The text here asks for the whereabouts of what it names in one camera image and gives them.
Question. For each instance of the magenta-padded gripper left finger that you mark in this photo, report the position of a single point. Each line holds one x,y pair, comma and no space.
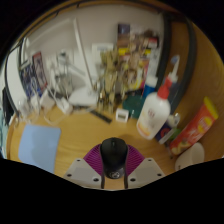
85,171

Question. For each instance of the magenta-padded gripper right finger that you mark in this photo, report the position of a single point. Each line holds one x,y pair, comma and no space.
143,171

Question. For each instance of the black computer mouse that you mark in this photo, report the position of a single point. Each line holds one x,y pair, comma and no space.
114,156

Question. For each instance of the light blue mouse pad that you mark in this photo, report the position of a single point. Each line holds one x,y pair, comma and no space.
38,146

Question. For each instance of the small blue labelled bottle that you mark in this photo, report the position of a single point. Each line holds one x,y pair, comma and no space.
165,131

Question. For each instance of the white printed mug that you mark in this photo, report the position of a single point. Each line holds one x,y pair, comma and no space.
190,156

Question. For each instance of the black flat strip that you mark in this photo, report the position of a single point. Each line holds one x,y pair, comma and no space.
100,116

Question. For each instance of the white lotion bottle red cap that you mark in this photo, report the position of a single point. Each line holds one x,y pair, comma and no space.
153,115

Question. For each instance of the small white cube clock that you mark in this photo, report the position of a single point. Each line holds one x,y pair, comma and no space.
122,115

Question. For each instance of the dark green round tin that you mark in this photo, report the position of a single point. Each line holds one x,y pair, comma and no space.
133,106

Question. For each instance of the red snack can yellow lid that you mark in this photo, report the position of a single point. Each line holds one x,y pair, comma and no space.
193,128

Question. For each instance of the white power strip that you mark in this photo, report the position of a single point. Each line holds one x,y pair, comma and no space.
65,106

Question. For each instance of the white charger block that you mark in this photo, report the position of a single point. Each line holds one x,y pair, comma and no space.
47,102

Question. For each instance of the blue bottle white cap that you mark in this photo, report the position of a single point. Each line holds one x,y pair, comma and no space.
150,88

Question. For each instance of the black bag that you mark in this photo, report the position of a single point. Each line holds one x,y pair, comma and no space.
6,106

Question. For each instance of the steel tumbler cup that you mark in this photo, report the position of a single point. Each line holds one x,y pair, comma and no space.
63,71

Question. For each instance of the dark bottle white nozzle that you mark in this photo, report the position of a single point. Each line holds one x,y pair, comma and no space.
175,70

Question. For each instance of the blue robot model kit box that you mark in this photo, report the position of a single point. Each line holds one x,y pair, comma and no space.
35,75

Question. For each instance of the colourful printed box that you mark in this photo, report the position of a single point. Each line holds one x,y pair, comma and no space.
140,43

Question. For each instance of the dark grey metal frame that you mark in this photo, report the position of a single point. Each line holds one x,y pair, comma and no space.
165,50

